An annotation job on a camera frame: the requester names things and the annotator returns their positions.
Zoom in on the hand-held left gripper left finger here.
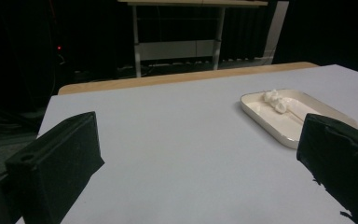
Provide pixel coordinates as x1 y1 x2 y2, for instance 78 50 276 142
5 111 105 224

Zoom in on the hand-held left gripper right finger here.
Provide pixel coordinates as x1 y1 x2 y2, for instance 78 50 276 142
296 113 358 224

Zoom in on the white rectangular tray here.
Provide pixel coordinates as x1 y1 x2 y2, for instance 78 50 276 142
240 89 358 149

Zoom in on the white paper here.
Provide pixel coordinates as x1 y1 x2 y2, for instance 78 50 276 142
262 89 290 115

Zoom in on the pale blue table mat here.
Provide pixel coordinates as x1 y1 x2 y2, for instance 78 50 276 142
15 63 358 224

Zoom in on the white upright panel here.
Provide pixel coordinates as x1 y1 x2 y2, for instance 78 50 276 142
262 0 290 65

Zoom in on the white metal desk frame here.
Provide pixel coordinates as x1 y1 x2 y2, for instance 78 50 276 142
117 0 269 78

